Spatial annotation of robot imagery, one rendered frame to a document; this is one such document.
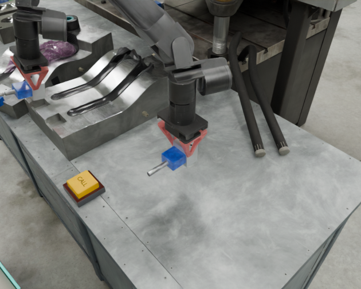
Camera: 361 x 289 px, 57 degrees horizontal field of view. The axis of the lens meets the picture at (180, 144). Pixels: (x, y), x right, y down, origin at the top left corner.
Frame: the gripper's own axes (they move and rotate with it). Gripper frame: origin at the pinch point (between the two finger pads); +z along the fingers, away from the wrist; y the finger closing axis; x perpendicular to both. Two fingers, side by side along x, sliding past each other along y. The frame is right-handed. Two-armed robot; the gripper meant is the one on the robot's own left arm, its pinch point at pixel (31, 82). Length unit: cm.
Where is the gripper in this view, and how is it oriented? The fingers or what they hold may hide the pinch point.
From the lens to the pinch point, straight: 106.1
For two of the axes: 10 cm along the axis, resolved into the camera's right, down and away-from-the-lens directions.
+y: -6.4, -6.2, 4.6
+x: -7.4, 3.3, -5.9
